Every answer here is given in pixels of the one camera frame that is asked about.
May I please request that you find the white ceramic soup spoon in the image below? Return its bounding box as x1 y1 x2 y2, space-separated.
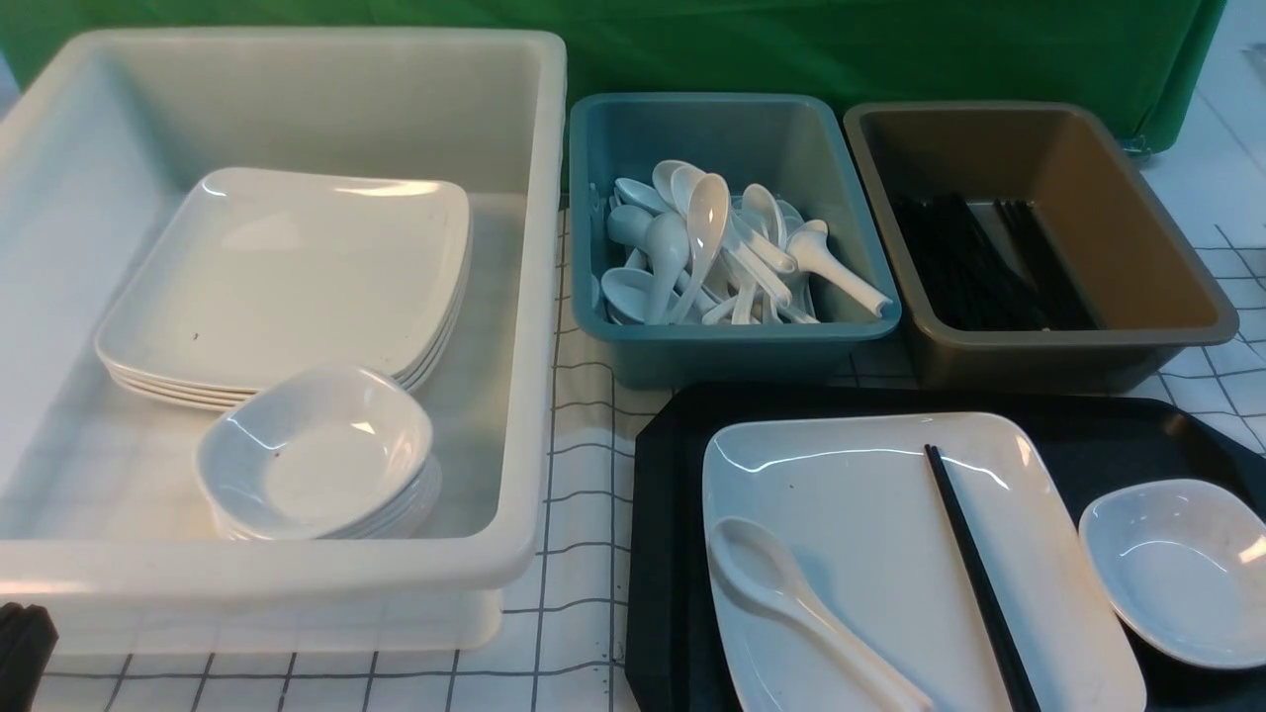
708 516 936 711

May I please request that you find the white square rice plate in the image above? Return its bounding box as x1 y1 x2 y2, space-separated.
701 410 1147 711

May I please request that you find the black chopstick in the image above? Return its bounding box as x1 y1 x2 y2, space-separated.
924 443 1041 711

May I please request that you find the small white sauce bowl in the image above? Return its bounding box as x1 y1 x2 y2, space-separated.
1079 479 1265 670

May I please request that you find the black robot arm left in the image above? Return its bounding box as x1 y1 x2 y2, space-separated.
1 602 58 711

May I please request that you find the white spoon bin left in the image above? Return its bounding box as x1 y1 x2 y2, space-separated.
644 212 690 324

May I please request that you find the white spoon upright in bin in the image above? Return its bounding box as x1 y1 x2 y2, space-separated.
668 174 730 323

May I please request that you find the white spoon at bin right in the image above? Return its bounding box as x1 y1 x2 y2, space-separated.
786 220 893 318

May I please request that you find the teal plastic bin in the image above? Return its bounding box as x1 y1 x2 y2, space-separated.
567 92 903 391

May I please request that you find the white checked tablecloth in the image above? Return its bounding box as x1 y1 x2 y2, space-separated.
35 79 1263 711

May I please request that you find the stack of small white bowls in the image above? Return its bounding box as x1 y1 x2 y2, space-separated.
192 364 443 541

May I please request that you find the pile of black chopsticks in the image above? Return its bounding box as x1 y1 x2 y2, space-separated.
893 194 1101 329

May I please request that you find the large white plastic tub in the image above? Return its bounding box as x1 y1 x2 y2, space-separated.
1 27 567 658

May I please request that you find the stack of white square plates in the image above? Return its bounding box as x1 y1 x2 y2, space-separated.
95 167 472 410

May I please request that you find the brown plastic bin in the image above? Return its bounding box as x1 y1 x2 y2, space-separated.
842 101 1239 394

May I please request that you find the black serving tray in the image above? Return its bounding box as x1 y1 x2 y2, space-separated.
625 383 1265 711

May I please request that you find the green cloth backdrop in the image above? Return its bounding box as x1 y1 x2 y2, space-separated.
3 1 1225 152

